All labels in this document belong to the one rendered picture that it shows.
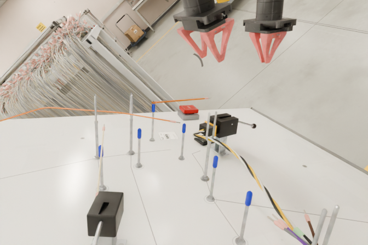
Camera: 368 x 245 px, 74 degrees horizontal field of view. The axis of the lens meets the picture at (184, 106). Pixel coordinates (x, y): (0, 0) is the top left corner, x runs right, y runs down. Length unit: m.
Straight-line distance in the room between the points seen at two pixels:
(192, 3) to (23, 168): 0.44
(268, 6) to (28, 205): 0.58
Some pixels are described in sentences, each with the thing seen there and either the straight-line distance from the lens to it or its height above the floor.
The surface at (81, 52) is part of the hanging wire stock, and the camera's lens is 1.08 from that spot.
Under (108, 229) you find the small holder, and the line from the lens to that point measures 0.33.
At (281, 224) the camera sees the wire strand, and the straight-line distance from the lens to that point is 0.31.
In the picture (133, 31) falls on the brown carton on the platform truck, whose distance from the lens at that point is 7.74.
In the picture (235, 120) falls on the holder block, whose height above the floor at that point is 1.12.
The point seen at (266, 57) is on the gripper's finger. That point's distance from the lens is 0.62.
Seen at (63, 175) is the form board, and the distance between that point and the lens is 0.53.
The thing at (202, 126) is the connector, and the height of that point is 1.17.
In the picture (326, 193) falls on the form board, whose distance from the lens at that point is 0.57.
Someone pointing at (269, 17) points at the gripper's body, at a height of 1.24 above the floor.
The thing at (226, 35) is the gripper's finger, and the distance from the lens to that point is 0.48.
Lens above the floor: 1.48
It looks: 28 degrees down
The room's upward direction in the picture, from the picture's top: 46 degrees counter-clockwise
